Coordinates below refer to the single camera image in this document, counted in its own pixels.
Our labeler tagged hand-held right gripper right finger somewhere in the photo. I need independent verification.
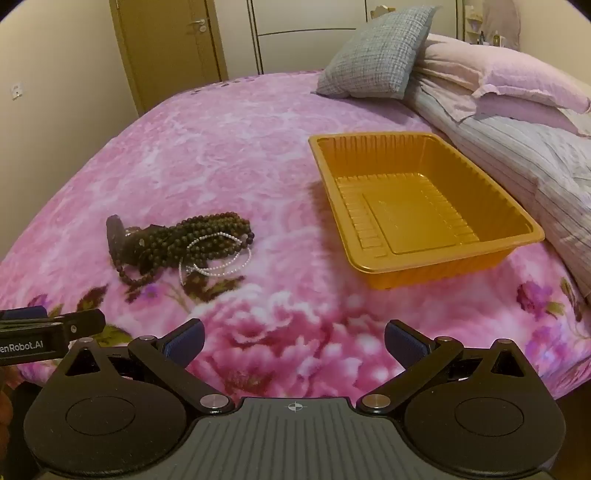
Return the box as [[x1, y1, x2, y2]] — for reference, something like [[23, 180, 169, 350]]
[[355, 319, 532, 416]]

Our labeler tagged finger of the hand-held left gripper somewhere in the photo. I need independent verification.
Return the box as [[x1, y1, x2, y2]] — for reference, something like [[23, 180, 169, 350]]
[[0, 306, 48, 323], [0, 309, 107, 342]]

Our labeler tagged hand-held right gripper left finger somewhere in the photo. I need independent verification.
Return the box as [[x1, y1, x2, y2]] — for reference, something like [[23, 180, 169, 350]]
[[58, 318, 234, 416]]

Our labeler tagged white pearl necklace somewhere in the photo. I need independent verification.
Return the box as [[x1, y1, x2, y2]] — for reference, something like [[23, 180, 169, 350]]
[[178, 232, 252, 283]]

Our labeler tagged dark wristband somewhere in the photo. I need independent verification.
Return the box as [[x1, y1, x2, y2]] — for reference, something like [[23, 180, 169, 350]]
[[105, 215, 139, 265]]

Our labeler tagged dark bead necklace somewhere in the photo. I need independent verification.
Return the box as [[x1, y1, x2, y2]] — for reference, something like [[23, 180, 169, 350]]
[[117, 212, 256, 284]]

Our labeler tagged yellow plastic tray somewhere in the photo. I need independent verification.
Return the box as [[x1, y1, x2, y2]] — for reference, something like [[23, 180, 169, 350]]
[[308, 131, 546, 291]]

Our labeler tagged pink floral blanket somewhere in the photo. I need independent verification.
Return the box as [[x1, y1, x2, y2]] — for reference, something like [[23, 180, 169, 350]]
[[0, 69, 591, 402]]

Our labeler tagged grey striped duvet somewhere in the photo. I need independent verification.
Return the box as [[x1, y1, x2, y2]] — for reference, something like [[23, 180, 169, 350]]
[[406, 69, 591, 301]]

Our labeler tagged small pink pillow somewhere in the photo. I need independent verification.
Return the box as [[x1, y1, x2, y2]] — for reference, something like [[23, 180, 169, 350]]
[[471, 95, 591, 137]]

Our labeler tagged brown wooden door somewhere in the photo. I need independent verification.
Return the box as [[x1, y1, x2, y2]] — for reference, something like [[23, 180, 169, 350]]
[[109, 0, 229, 116]]

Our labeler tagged large pink pillow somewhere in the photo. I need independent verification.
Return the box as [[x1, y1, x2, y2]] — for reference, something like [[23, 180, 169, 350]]
[[418, 33, 591, 114]]

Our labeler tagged grey checked pillow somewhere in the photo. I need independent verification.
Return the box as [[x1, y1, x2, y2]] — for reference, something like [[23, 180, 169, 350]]
[[315, 6, 437, 99]]

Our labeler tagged cream wardrobe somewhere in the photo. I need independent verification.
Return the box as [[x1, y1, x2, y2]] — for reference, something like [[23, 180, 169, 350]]
[[219, 0, 462, 77]]

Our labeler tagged cloth covered fan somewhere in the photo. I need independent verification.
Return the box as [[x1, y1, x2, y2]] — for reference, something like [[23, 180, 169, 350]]
[[482, 0, 522, 51]]

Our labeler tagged white wall shelf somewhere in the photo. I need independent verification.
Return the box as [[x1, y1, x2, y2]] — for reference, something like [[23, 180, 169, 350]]
[[463, 4, 485, 44]]

